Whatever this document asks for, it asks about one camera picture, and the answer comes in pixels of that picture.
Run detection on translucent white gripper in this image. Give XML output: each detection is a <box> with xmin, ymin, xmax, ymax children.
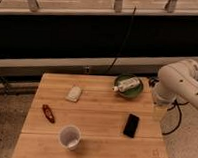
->
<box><xmin>152</xmin><ymin>84</ymin><xmax>176</xmax><ymax>122</ymax></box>

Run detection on white sponge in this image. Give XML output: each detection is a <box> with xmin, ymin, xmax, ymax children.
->
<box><xmin>65</xmin><ymin>86</ymin><xmax>82</xmax><ymax>102</ymax></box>

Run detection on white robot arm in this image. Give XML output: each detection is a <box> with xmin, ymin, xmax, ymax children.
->
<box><xmin>152</xmin><ymin>59</ymin><xmax>198</xmax><ymax>122</ymax></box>

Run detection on green bowl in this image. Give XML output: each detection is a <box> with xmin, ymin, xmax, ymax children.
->
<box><xmin>113</xmin><ymin>74</ymin><xmax>143</xmax><ymax>99</ymax></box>

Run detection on white tube in bowl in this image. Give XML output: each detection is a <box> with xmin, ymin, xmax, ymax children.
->
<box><xmin>113</xmin><ymin>77</ymin><xmax>140</xmax><ymax>92</ymax></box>

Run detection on black smartphone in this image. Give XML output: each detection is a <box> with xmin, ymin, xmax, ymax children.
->
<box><xmin>123</xmin><ymin>114</ymin><xmax>140</xmax><ymax>138</ymax></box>

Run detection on white paper cup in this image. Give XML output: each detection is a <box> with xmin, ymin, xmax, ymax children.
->
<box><xmin>58</xmin><ymin>125</ymin><xmax>81</xmax><ymax>150</ymax></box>

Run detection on red pocket knife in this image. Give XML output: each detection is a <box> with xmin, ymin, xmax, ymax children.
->
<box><xmin>42</xmin><ymin>105</ymin><xmax>55</xmax><ymax>123</ymax></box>

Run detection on black floor cable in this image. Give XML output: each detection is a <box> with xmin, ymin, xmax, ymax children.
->
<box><xmin>145</xmin><ymin>75</ymin><xmax>191</xmax><ymax>137</ymax></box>

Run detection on black hanging cable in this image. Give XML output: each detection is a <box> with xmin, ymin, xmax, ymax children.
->
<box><xmin>104</xmin><ymin>3</ymin><xmax>137</xmax><ymax>76</ymax></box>

